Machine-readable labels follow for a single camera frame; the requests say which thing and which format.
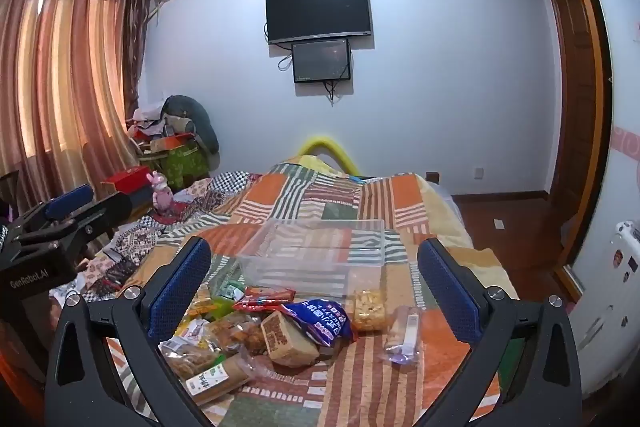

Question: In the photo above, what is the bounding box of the orange cardboard box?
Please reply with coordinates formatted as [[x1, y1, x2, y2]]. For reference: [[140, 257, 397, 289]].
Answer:
[[149, 133, 197, 154]]

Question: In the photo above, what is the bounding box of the clear plastic container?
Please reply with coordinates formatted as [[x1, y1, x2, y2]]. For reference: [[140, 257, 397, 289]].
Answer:
[[236, 219, 386, 304]]

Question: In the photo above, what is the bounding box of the fried snack packet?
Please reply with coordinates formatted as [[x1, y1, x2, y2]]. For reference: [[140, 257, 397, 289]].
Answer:
[[206, 313, 266, 356]]

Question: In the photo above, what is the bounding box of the black monitor cable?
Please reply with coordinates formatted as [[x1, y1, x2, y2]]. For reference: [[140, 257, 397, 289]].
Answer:
[[322, 79, 347, 106]]

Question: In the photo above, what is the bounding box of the green bag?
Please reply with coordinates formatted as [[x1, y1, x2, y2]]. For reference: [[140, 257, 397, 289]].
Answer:
[[161, 146, 209, 188]]

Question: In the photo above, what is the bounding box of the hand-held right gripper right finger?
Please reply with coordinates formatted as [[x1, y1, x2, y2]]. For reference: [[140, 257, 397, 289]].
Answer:
[[416, 237, 583, 427]]

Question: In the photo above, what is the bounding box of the striped patchwork blanket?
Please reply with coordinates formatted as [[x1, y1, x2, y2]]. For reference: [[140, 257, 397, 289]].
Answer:
[[100, 162, 521, 427]]

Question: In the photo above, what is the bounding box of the large black wall television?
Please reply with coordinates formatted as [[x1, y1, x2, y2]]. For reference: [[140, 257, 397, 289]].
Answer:
[[264, 0, 374, 45]]

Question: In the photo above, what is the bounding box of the striped pink curtain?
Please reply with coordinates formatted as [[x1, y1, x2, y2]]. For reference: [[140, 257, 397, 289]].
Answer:
[[0, 0, 137, 180]]

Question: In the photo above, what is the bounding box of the yellow plush pillow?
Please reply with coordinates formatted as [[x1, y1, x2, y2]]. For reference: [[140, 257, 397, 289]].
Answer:
[[297, 136, 359, 176]]

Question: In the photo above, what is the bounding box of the pile of clothes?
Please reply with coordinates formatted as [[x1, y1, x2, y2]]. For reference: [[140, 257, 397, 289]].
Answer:
[[160, 95, 221, 156], [126, 107, 167, 154]]

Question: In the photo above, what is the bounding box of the white plastic fixture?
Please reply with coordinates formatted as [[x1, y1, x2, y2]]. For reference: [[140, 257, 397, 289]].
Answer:
[[614, 219, 640, 249]]

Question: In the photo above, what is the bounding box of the yellow cracker packet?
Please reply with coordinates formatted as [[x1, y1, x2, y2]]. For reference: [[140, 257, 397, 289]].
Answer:
[[351, 288, 389, 333]]

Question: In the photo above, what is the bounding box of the small black wall monitor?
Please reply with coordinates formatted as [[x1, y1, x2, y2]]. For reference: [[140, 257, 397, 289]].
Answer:
[[291, 38, 352, 84]]

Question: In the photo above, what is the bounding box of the dark brown curtain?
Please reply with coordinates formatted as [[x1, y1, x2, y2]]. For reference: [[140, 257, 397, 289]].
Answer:
[[122, 0, 154, 120]]

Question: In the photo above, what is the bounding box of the white cabinet with stickers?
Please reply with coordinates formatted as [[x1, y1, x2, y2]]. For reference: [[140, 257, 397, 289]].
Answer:
[[562, 0, 640, 408]]

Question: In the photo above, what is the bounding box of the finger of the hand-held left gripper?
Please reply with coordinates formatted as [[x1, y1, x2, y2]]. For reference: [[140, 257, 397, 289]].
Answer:
[[22, 191, 134, 255], [10, 185, 96, 239]]

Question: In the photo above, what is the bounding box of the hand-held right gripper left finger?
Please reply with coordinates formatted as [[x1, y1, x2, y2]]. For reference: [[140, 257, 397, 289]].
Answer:
[[45, 237, 213, 427]]

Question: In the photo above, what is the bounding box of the wooden door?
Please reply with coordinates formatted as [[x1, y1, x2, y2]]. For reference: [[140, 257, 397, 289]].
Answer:
[[544, 0, 613, 268]]

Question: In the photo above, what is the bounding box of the clear wrapped purple snack bar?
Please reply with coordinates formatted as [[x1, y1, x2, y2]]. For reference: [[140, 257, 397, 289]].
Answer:
[[381, 305, 424, 365]]

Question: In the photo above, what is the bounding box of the brown pastry packet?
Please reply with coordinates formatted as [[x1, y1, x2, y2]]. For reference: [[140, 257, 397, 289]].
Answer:
[[160, 336, 223, 380]]

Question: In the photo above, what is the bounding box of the red box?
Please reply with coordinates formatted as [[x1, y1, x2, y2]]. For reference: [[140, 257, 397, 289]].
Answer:
[[100, 166, 154, 196]]

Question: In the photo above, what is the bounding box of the brown cake packet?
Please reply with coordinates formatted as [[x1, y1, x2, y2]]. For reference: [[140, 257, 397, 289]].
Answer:
[[260, 309, 321, 368]]

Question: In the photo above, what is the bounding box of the blue chip bag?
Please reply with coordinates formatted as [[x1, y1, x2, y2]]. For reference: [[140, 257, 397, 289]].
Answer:
[[279, 299, 354, 349]]

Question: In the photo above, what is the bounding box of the long red snack packet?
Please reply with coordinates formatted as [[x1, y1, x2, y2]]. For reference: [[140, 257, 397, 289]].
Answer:
[[232, 285, 297, 313]]

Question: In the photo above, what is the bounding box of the green white snack packet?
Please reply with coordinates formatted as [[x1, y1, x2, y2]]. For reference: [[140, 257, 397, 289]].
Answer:
[[210, 282, 247, 309]]

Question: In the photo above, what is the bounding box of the white label bread packet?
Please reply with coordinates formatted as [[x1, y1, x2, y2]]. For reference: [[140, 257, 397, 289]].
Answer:
[[182, 353, 253, 408]]

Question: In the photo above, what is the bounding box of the pink plush toy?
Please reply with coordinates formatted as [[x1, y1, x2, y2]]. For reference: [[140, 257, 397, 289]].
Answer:
[[146, 171, 176, 214]]

